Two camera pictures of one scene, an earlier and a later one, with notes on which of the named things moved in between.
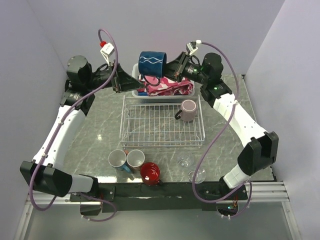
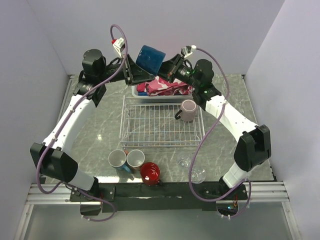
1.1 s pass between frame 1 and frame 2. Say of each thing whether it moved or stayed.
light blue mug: stayed
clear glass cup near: stayed
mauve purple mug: stayed
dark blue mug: moved
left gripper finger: moved
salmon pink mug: stayed
